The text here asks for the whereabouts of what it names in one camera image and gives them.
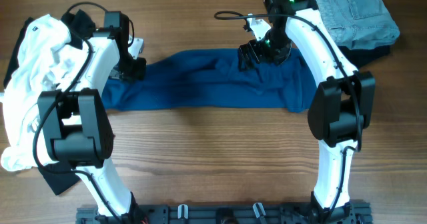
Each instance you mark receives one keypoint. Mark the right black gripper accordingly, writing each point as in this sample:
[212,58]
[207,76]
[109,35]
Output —
[249,52]

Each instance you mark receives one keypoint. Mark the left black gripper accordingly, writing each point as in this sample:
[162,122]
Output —
[137,74]

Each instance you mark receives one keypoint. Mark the blue polo shirt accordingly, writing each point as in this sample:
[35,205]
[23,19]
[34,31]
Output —
[211,78]

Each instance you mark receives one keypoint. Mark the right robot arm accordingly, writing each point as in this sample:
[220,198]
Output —
[341,108]

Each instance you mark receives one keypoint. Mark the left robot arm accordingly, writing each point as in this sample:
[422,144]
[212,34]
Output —
[75,126]

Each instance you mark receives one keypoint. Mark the folded black garment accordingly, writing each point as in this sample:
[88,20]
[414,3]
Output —
[362,57]

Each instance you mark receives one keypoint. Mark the white shirt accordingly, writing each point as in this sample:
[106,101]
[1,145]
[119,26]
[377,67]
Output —
[46,61]

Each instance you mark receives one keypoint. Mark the folded light blue jeans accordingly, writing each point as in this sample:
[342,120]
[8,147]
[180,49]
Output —
[358,24]

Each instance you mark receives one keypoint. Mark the black garment left pile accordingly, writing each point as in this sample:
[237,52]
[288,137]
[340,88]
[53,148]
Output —
[80,25]

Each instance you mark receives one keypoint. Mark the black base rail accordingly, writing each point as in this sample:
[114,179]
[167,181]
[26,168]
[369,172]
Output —
[227,213]

